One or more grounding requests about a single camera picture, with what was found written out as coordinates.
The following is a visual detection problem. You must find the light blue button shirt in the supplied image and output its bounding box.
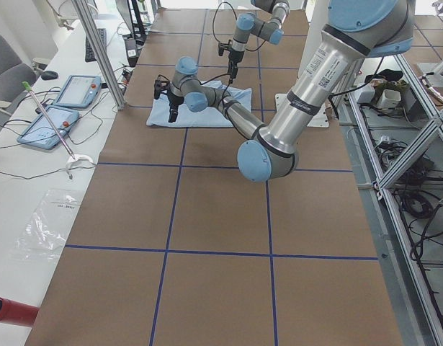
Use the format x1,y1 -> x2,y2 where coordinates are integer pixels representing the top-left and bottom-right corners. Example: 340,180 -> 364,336
146,80 -> 252,128

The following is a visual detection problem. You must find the upper blue teach pendant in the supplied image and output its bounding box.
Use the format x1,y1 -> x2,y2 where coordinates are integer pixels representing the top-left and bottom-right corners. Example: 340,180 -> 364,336
53,75 -> 102,109

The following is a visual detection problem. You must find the blue teach pendant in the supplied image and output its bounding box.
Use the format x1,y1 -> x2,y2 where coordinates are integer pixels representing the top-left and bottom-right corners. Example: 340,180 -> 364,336
17,105 -> 80,150
53,75 -> 102,109

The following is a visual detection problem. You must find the black keyboard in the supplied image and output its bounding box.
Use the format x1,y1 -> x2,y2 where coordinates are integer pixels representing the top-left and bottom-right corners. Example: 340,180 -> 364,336
84,27 -> 108,63

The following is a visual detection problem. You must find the black computer mouse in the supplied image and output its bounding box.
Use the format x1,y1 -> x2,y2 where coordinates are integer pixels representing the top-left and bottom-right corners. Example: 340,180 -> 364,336
40,70 -> 58,81

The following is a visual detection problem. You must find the lower blue teach pendant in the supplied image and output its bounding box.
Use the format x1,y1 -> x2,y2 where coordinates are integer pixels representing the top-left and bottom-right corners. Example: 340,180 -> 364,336
17,105 -> 80,150

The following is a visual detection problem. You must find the metal rod green tip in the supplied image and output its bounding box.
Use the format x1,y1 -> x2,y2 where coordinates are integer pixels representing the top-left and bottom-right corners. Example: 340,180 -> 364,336
22,81 -> 75,159

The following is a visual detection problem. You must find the grey office chair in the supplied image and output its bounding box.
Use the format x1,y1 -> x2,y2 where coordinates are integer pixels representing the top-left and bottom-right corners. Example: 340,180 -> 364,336
0,35 -> 37,115

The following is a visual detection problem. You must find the clear plastic bag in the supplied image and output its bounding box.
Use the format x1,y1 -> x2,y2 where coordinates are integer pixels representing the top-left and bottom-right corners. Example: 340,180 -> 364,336
10,189 -> 84,262

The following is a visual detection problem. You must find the red cylinder bottle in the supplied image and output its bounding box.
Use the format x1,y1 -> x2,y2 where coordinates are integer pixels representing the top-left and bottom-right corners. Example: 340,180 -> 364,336
0,297 -> 39,327

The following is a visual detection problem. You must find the aluminium frame post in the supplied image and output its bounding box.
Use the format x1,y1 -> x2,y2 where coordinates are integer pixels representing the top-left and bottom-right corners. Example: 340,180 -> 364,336
71,0 -> 125,110

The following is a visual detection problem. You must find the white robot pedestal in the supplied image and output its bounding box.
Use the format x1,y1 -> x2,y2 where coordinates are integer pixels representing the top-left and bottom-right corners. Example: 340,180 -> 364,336
269,1 -> 331,133

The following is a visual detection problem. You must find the white curved bracket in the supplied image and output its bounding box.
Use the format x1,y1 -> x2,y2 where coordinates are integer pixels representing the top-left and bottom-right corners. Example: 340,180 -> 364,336
65,154 -> 95,180

